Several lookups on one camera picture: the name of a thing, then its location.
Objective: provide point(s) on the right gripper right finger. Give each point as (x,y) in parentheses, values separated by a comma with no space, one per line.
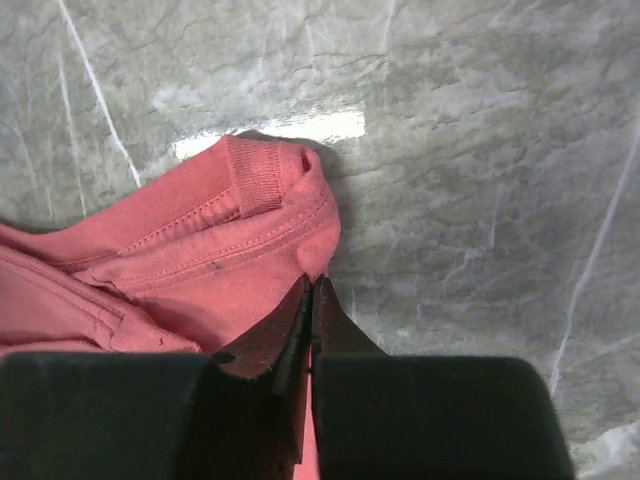
(337,343)

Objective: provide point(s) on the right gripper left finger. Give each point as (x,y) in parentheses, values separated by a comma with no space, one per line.
(264,374)

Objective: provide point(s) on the red t shirt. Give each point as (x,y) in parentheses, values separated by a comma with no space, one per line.
(186,264)

